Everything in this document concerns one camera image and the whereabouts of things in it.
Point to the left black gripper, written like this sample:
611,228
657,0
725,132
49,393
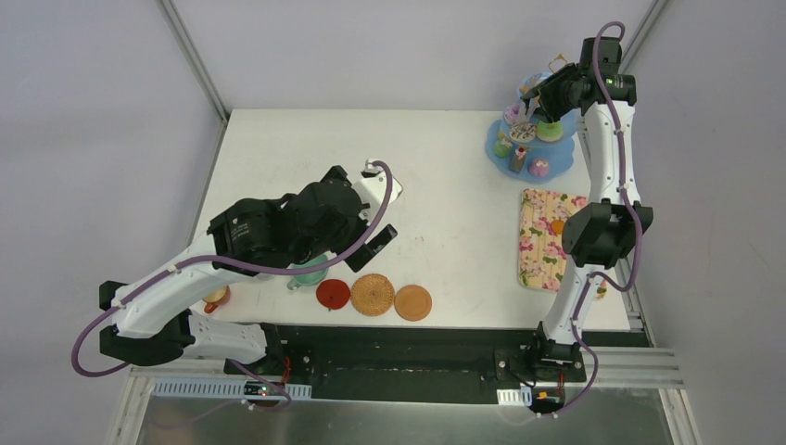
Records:
355,220

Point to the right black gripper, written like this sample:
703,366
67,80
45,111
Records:
550,89

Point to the green frosted donut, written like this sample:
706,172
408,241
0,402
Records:
549,132

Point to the purple sprinkled donut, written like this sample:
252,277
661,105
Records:
516,113

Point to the white chocolate donut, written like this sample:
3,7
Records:
523,132

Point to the pink cupcake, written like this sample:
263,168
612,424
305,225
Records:
539,168

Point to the chocolate slice cake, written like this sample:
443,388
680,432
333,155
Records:
518,159

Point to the small orange cookie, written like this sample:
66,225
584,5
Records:
557,227

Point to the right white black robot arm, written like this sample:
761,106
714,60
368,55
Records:
614,220

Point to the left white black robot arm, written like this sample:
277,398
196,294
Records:
333,220

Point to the woven rattan coaster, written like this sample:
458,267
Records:
372,295

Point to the red apple coaster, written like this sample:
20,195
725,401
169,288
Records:
333,294

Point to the green teacup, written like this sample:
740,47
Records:
311,278

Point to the orange round coaster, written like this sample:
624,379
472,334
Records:
413,303

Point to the blue three-tier cake stand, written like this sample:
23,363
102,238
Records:
560,154

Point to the orange small mug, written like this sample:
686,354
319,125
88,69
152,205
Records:
216,299

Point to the floral serving tray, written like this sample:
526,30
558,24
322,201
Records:
541,258

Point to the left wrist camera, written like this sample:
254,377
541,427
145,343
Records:
371,189

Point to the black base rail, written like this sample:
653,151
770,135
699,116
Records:
407,364

